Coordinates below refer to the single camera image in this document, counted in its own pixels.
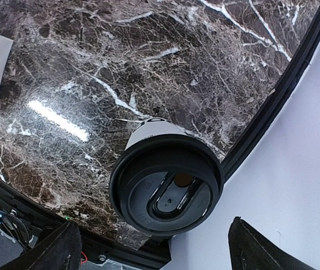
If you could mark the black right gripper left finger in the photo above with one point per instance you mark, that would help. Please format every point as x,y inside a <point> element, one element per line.
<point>59,250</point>

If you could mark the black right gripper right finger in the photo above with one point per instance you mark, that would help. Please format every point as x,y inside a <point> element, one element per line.
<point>249,249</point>

